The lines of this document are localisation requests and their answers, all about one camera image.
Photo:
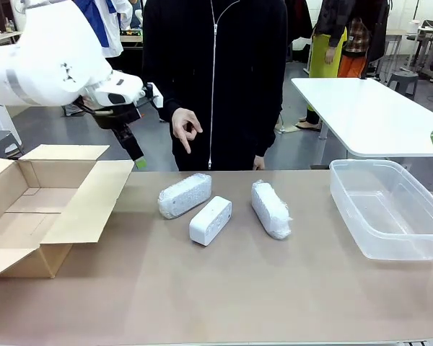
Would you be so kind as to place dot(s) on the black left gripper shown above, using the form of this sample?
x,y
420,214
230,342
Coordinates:
x,y
117,117

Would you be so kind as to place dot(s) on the bubble-wrapped clock snug wrap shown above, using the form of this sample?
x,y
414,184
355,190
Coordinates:
x,y
184,196

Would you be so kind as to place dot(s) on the unwrapped white clock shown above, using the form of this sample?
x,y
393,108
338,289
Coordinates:
x,y
209,223

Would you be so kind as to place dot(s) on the bubble-wrapped clock end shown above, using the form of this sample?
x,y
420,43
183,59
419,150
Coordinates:
x,y
270,212

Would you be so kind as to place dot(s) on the person right forearm black sleeve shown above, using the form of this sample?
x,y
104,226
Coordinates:
x,y
167,104

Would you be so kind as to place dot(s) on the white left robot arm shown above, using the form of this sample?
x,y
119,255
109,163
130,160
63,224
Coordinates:
x,y
39,65

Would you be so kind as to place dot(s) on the person left forearm black sleeve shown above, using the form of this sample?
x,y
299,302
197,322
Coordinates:
x,y
270,126

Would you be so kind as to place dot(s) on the person right hand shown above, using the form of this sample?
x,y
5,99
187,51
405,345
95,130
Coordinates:
x,y
184,124

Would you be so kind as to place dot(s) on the yellow apron bystander hand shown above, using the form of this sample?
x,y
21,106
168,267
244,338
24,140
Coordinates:
x,y
331,54

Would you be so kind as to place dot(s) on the person left hand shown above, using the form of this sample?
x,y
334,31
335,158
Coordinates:
x,y
259,163

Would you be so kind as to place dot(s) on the grey round stool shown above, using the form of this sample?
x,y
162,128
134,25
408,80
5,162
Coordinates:
x,y
404,77

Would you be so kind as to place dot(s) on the background white workbench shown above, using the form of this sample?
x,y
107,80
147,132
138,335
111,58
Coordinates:
x,y
427,54

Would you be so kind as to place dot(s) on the open cardboard box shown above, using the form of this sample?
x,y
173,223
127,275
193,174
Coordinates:
x,y
83,202

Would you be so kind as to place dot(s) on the white background table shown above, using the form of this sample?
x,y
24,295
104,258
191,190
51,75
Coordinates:
x,y
364,115

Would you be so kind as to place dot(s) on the clear plastic bin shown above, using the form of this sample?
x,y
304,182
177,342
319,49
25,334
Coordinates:
x,y
382,216

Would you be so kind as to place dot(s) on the bystander with orange trousers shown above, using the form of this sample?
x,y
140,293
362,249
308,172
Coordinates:
x,y
351,65

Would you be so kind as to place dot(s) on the bystander in white-blue coat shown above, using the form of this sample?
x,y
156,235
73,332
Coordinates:
x,y
112,29

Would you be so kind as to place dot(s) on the person torso black hoodie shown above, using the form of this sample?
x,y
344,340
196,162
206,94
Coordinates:
x,y
238,72

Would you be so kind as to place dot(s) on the bystander with yellow apron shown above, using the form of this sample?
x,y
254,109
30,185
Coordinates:
x,y
321,61

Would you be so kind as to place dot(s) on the wooden background shelf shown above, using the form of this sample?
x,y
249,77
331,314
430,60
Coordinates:
x,y
3,37

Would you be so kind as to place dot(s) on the left wrist camera unit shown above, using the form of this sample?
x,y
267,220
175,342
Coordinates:
x,y
157,100

